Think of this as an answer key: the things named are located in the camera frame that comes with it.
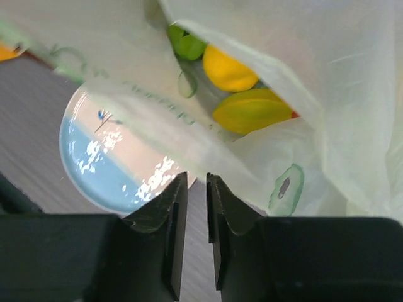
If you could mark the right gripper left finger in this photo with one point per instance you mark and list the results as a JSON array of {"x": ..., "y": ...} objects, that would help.
[{"x": 93, "y": 257}]

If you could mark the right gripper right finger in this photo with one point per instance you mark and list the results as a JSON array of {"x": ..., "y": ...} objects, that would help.
[{"x": 258, "y": 258}]

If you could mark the cream and blue ceramic plate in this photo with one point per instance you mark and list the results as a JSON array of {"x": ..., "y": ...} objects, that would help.
[{"x": 107, "y": 163}]

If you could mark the yellow fake pear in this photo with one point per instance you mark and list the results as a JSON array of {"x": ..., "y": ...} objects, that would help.
[{"x": 226, "y": 73}]

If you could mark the green avocado print plastic bag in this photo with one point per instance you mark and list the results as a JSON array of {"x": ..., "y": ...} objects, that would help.
[{"x": 338, "y": 64}]

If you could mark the green fake fruit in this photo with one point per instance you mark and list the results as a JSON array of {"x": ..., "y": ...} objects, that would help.
[{"x": 184, "y": 44}]

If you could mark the orange cloth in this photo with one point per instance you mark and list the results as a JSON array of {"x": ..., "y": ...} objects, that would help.
[{"x": 8, "y": 53}]

